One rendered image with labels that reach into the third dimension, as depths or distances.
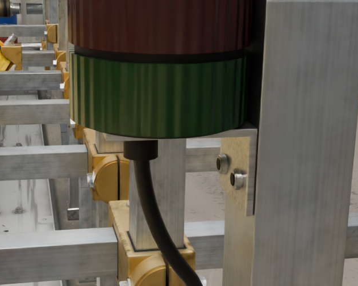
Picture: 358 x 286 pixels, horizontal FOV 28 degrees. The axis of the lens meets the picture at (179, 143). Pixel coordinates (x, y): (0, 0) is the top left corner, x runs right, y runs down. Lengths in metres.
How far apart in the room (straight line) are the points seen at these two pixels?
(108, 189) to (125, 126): 0.52
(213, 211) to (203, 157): 2.50
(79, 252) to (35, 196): 1.11
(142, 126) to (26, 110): 0.82
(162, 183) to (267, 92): 0.28
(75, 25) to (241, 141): 0.07
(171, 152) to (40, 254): 0.13
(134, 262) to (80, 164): 0.30
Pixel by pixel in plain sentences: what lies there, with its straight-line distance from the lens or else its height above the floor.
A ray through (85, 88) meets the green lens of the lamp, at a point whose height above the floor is 1.14.
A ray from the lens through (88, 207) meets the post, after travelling 1.03.
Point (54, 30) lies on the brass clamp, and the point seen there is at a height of 0.96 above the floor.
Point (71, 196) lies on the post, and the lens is 1.29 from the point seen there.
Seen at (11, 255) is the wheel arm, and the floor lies 0.96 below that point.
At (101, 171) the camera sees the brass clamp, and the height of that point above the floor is 0.96.
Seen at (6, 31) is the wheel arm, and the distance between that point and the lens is 2.02.
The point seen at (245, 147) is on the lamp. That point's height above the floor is 1.12.
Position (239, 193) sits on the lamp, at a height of 1.10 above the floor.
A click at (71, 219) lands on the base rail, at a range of 1.30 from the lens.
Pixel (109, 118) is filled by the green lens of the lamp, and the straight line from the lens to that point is 0.22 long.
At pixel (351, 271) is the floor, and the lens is 2.84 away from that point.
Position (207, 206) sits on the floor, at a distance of 3.38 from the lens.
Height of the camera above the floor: 1.18
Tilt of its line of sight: 15 degrees down
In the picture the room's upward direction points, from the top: 1 degrees clockwise
